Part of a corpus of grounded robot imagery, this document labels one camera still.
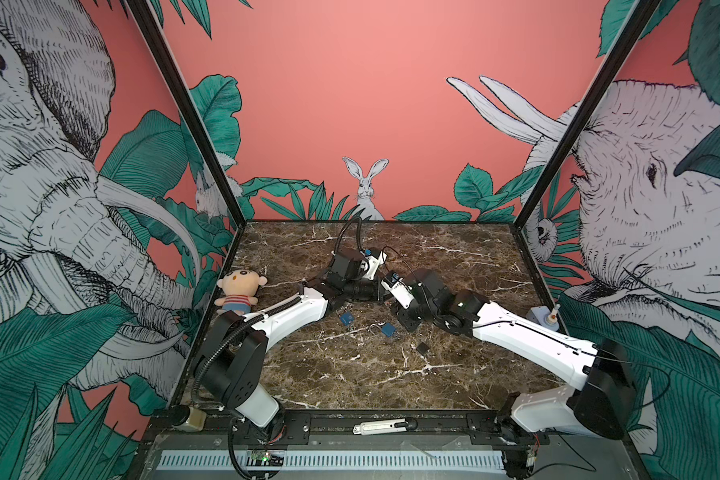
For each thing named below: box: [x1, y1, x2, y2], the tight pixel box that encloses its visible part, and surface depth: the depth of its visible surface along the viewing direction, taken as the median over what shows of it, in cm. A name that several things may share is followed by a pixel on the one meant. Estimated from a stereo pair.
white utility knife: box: [352, 418, 409, 435], surface depth 76 cm
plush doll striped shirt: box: [214, 269, 268, 314], surface depth 95 cm
